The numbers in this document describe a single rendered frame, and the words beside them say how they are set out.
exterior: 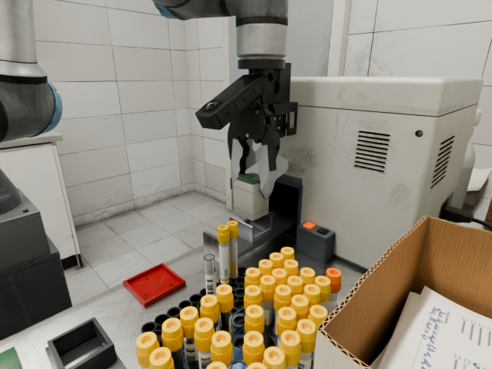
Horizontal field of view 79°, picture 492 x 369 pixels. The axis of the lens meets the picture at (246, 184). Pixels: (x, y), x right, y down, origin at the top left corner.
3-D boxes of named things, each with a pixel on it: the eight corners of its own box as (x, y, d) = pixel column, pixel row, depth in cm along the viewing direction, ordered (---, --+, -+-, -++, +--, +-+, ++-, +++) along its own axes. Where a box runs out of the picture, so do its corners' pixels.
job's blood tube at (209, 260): (214, 319, 39) (210, 252, 35) (220, 324, 38) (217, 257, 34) (205, 324, 38) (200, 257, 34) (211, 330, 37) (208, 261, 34)
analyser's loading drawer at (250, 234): (280, 214, 64) (280, 192, 62) (305, 225, 60) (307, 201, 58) (203, 252, 50) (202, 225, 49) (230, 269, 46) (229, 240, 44)
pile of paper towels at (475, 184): (450, 174, 97) (454, 159, 95) (491, 181, 90) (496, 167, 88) (427, 195, 80) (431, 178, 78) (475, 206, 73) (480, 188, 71)
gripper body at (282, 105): (297, 138, 49) (302, 60, 45) (263, 146, 44) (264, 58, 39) (263, 132, 54) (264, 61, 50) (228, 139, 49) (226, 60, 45)
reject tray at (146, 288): (162, 266, 50) (162, 262, 50) (186, 285, 45) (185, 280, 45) (123, 285, 45) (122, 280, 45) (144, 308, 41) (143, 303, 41)
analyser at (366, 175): (332, 192, 82) (344, 76, 71) (447, 225, 63) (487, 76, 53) (255, 230, 61) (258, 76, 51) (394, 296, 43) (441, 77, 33)
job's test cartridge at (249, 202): (250, 206, 54) (249, 173, 52) (269, 214, 51) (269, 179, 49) (233, 212, 52) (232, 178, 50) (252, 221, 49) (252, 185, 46)
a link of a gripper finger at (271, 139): (284, 169, 45) (276, 110, 43) (277, 171, 44) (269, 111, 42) (261, 169, 49) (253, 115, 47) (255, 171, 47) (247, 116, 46)
